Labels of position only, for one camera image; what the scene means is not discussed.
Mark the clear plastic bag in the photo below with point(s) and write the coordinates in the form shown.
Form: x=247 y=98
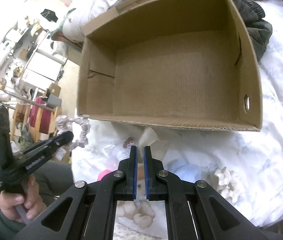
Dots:
x=116 y=151

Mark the light blue fluffy scrunchie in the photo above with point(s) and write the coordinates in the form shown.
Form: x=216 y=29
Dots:
x=184 y=170

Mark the beige floral scrunchie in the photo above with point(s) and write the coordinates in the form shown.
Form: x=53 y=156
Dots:
x=225 y=182

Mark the brown cardboard box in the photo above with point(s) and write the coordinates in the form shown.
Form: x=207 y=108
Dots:
x=186 y=64

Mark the camouflage jacket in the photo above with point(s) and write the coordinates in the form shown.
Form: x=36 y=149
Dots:
x=259 y=30

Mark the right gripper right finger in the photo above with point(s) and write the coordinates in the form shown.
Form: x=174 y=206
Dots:
x=152 y=167

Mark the person's left hand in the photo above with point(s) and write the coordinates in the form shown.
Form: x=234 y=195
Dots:
x=32 y=201

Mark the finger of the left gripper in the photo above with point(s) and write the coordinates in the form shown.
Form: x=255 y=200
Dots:
x=54 y=143

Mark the white checkered blanket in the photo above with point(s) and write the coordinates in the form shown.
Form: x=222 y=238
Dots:
x=80 y=13

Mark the mauve fabric scrunchie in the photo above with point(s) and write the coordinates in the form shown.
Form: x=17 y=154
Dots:
x=80 y=127

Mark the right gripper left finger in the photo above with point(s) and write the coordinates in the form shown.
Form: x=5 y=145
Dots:
x=128 y=183

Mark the white knotted cloth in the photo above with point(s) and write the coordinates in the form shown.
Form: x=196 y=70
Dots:
x=158 y=146

